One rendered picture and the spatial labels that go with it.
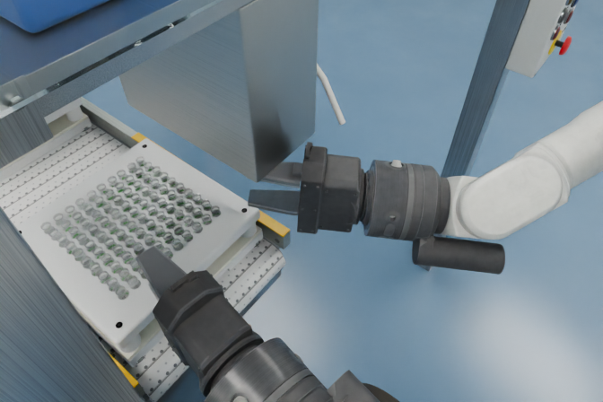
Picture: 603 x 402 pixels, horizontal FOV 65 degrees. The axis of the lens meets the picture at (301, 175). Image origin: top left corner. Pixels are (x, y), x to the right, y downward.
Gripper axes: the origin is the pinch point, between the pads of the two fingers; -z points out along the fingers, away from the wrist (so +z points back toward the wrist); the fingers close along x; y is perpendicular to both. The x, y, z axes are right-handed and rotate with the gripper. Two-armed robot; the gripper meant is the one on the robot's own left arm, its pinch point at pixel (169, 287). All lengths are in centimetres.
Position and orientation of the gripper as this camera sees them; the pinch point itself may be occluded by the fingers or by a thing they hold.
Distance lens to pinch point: 47.4
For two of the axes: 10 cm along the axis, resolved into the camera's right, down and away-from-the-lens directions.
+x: -0.3, 6.3, 7.8
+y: 7.3, -5.2, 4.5
